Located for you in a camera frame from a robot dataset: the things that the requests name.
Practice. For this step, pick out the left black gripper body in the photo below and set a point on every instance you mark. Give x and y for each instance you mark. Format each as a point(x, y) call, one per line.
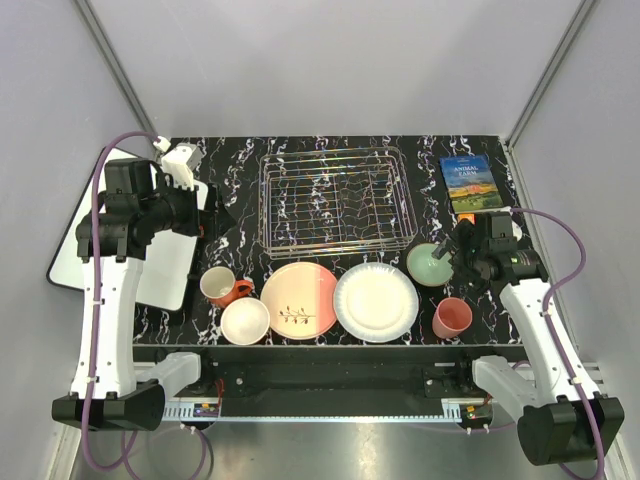
point(188, 218)

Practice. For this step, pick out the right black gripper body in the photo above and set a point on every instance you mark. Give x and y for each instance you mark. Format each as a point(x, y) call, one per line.
point(466, 261)

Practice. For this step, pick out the green ceramic bowl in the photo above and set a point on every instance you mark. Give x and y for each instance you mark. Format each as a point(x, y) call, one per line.
point(427, 270)

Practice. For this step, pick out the white scalloped plate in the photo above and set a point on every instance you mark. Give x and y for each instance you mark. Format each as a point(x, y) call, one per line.
point(376, 302)

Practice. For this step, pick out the metal wire dish rack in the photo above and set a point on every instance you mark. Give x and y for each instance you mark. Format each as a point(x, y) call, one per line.
point(335, 202)

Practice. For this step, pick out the orange and white bowl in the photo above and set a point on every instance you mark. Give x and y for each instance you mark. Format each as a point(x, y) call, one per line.
point(245, 321)

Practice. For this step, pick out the pink cream floral plate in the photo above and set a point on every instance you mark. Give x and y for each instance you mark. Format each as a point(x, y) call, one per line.
point(299, 298)

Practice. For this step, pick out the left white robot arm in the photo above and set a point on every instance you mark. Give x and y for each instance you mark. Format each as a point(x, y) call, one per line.
point(132, 200)

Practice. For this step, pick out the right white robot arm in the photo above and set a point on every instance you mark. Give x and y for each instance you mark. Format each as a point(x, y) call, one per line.
point(561, 416)

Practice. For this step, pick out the orange Treehouse book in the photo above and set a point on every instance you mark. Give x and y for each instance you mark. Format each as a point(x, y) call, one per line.
point(470, 217)

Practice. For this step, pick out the pink plastic cup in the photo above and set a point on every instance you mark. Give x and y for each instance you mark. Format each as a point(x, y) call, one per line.
point(452, 317)

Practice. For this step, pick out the white board with black rim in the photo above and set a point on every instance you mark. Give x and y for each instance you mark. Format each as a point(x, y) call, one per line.
point(167, 266)

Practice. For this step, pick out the Animal Farm book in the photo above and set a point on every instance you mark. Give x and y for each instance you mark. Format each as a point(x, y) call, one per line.
point(470, 184)

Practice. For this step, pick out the orange mug white inside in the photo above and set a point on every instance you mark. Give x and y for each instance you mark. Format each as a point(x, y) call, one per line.
point(220, 286)

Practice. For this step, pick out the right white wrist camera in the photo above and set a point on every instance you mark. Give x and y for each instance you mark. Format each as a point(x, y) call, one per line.
point(517, 231)

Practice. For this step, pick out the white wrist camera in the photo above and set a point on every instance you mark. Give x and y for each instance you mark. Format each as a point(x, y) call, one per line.
point(180, 161)
point(517, 231)

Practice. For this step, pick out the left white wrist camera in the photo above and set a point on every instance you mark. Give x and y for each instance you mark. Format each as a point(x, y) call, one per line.
point(180, 161)

